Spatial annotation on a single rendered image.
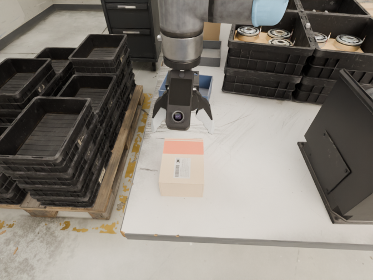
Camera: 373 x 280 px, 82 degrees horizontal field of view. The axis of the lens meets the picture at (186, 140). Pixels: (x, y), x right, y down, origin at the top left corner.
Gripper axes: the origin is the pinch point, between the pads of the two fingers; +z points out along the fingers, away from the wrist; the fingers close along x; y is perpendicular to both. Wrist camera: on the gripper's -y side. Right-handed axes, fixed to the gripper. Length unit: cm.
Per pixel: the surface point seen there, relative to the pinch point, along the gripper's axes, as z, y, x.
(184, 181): 9.7, -7.4, -0.8
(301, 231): 17.3, -15.9, -31.2
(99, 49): 38, 128, 74
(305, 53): -5, 37, -40
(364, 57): -5, 34, -59
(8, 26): 70, 258, 251
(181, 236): 17.4, -18.7, -0.6
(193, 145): 9.7, 5.1, -2.8
